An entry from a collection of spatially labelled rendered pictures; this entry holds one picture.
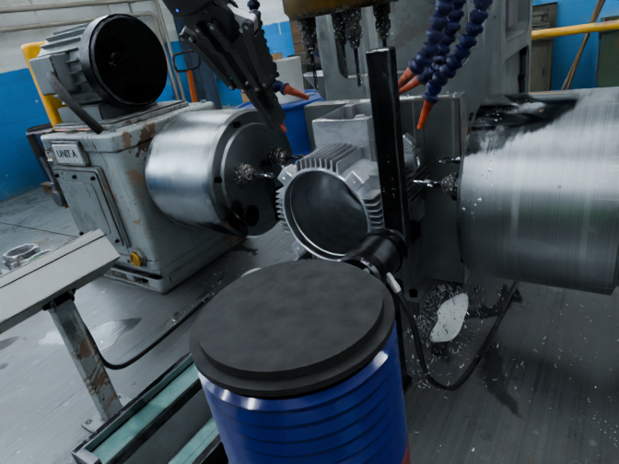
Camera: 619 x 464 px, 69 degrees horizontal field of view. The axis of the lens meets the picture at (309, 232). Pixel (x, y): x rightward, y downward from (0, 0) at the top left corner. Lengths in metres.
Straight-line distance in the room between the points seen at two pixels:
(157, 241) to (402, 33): 0.64
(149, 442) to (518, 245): 0.47
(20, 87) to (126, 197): 5.56
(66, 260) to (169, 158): 0.31
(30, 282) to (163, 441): 0.25
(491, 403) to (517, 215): 0.26
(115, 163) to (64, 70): 0.23
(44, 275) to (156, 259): 0.42
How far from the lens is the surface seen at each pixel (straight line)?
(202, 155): 0.82
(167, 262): 1.04
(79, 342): 0.71
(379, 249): 0.54
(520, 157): 0.56
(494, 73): 0.88
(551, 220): 0.55
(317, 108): 0.89
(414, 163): 0.75
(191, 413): 0.62
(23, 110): 6.50
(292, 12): 0.71
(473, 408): 0.67
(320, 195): 0.82
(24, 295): 0.64
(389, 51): 0.54
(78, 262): 0.66
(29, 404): 0.93
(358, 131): 0.71
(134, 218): 1.01
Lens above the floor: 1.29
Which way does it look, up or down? 25 degrees down
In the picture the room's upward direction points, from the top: 11 degrees counter-clockwise
